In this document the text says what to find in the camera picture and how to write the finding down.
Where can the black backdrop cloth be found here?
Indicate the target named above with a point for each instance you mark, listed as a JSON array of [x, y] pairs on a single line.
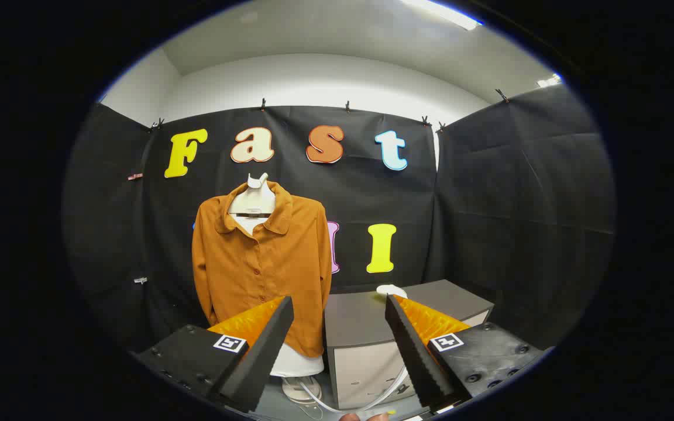
[[501, 193]]

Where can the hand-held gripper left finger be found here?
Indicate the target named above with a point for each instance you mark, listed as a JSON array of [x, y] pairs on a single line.
[[255, 368]]

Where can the grey drawer cabinet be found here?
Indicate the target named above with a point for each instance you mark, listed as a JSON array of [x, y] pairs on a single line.
[[360, 318]]

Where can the orange button-up shirt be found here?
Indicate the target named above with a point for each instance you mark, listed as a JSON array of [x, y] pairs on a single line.
[[255, 275]]

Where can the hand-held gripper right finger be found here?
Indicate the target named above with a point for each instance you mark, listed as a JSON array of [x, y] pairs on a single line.
[[416, 356]]

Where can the white round stand base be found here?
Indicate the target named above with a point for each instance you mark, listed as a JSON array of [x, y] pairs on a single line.
[[301, 390]]

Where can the ceiling light strip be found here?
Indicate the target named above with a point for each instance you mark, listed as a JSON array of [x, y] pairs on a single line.
[[442, 11]]

